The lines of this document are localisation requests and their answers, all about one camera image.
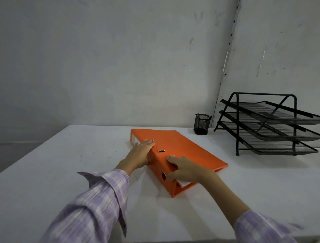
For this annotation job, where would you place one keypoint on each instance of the black mesh pen cup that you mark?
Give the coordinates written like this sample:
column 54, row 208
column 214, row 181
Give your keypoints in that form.
column 202, row 124

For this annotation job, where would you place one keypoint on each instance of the person's left fingers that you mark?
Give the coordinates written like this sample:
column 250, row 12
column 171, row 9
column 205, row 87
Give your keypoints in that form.
column 146, row 144

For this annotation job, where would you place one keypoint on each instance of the person's right hand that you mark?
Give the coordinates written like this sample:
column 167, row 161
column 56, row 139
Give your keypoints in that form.
column 190, row 171

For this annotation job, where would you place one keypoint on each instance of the person's right thumb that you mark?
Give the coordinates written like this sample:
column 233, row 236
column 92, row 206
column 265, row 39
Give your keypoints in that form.
column 172, row 176

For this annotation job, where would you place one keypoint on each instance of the metal wall rail strip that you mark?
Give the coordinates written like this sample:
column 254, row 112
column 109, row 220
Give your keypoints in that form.
column 226, row 62

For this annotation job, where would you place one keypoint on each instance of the black mesh letter tray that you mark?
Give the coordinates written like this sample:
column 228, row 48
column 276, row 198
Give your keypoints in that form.
column 272, row 112
column 270, row 146
column 272, row 130

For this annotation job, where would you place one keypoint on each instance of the white paper sheets in binder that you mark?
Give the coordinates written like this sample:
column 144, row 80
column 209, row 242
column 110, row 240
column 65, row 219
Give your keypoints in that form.
column 184, row 184

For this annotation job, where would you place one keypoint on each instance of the person's left hand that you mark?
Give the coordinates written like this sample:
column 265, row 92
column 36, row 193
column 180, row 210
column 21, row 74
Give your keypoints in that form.
column 137, row 156

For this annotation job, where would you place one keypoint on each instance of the person's left forearm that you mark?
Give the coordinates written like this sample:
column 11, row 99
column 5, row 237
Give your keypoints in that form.
column 97, row 207

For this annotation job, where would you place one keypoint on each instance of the person's right forearm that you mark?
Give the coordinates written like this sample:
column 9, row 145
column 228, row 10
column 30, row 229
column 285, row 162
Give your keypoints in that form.
column 232, row 207

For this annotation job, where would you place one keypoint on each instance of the black metal tray rack frame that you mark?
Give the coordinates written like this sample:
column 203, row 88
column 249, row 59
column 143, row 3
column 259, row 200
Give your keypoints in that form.
column 237, row 130

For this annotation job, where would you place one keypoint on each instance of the orange lever arch binder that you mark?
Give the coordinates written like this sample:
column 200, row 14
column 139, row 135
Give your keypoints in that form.
column 186, row 152

